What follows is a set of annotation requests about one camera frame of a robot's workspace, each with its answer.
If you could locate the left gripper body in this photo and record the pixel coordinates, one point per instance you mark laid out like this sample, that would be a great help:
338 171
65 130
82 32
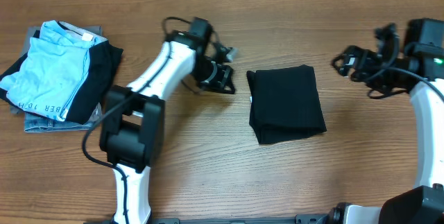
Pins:
214 78

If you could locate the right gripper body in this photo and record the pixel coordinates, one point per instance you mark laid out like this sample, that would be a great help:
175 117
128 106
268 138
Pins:
358 62

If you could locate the black t-shirt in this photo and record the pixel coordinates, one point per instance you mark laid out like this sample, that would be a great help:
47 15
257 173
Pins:
285 104

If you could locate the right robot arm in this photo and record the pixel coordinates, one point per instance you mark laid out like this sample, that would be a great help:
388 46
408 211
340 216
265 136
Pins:
424 203

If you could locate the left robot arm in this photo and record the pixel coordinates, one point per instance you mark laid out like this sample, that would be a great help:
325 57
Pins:
133 126

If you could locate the light blue folded t-shirt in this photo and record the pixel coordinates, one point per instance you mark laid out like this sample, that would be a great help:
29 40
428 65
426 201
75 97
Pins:
56 66

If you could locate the folded blue jeans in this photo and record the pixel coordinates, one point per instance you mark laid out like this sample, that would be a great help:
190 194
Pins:
36 124

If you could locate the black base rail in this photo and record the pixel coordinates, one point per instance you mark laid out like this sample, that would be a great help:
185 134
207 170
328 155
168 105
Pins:
298 219

